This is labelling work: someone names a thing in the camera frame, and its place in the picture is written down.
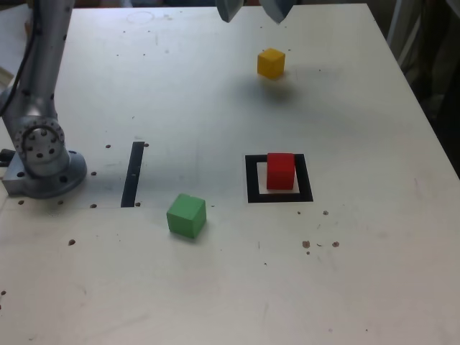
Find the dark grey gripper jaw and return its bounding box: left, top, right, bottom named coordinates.
left=215, top=0, right=242, bottom=24

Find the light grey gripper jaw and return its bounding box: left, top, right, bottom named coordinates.
left=261, top=0, right=294, bottom=26

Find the yellow cube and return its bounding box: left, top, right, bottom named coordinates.
left=257, top=47, right=286, bottom=81

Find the red cube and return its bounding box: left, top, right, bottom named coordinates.
left=266, top=152, right=296, bottom=190

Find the green cube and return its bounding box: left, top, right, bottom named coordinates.
left=166, top=193, right=208, bottom=240

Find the black tape square outline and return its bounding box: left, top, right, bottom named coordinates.
left=244, top=153, right=314, bottom=204

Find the black tape strip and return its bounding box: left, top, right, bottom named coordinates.
left=120, top=141, right=145, bottom=208

